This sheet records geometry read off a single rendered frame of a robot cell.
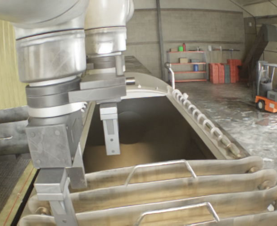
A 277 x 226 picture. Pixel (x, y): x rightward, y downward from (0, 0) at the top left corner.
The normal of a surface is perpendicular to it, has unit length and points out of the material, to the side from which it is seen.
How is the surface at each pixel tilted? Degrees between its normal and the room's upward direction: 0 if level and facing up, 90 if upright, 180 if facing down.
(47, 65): 90
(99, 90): 90
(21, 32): 93
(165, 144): 80
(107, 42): 90
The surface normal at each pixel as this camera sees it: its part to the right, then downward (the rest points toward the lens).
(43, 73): 0.09, 0.28
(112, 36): 0.40, 0.24
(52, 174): -0.07, -0.96
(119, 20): 0.72, 0.33
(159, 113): -0.17, 0.40
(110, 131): 0.11, 0.72
